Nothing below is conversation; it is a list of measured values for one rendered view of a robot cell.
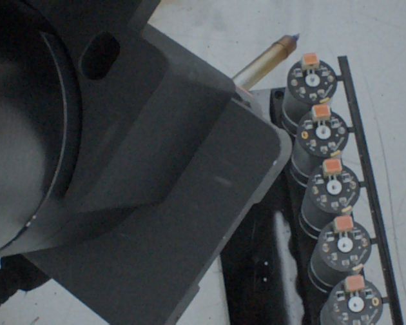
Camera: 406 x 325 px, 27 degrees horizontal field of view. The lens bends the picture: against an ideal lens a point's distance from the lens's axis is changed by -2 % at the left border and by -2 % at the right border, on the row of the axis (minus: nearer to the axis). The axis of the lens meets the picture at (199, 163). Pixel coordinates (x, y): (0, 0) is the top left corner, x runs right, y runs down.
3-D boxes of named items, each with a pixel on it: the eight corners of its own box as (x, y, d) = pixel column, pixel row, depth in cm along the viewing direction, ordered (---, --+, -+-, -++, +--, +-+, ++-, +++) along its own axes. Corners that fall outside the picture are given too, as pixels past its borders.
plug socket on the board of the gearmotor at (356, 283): (345, 298, 38) (348, 295, 37) (342, 280, 38) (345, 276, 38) (363, 295, 38) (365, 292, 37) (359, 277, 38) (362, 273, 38)
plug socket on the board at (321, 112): (313, 127, 41) (315, 121, 40) (310, 111, 41) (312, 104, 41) (330, 125, 41) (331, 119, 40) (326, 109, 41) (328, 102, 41)
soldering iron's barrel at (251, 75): (270, 46, 37) (187, 114, 33) (282, 19, 36) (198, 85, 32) (298, 64, 37) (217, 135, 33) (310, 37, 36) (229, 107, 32)
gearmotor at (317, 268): (310, 300, 43) (323, 274, 38) (302, 253, 44) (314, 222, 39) (357, 293, 43) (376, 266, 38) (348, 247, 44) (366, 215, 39)
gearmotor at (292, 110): (283, 147, 46) (292, 104, 41) (276, 106, 47) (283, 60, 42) (328, 141, 46) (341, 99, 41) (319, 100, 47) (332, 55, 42)
